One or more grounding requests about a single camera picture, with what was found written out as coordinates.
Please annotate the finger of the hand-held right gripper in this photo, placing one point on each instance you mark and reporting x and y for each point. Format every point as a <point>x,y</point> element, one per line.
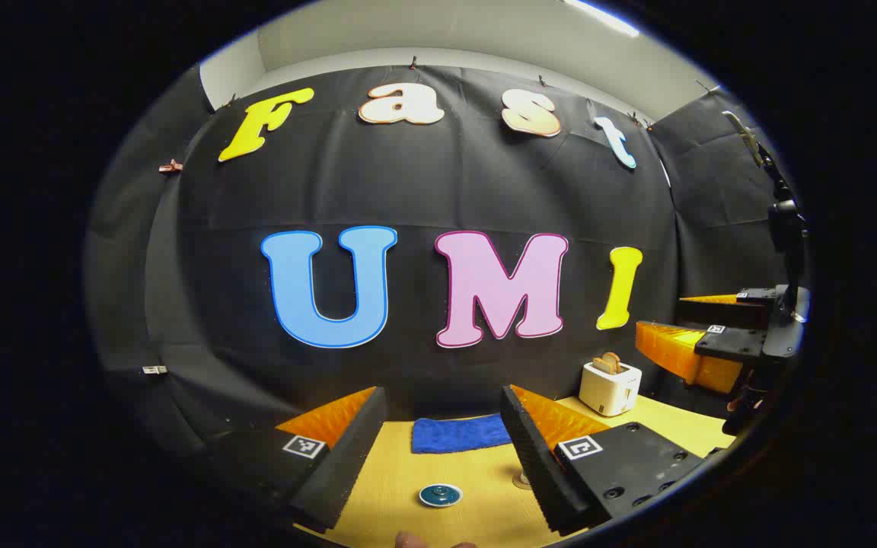
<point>720,312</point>
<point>674,350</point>

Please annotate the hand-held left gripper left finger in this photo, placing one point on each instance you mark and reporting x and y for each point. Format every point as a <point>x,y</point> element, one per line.
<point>347,457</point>

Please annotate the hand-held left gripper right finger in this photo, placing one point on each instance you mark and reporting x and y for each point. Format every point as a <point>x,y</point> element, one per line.
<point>534,457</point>

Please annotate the round brown coaster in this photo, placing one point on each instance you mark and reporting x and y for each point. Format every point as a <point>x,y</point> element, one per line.
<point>521,480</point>

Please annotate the toast slice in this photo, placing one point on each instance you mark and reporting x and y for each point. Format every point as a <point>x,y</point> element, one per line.
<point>601,366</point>
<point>613,360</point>

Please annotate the white toaster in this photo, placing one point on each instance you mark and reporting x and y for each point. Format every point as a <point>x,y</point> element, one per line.
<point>607,392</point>

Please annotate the blue towel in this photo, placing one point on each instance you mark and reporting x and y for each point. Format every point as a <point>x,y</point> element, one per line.
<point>457,434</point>

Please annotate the white cloth clip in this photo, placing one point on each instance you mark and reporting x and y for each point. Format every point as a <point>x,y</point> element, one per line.
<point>154,370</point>

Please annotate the black backdrop cloth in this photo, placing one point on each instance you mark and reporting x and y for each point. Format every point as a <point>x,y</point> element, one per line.
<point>423,198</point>

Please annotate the brown cloth clip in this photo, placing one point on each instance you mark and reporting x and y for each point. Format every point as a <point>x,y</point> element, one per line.
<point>170,166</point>

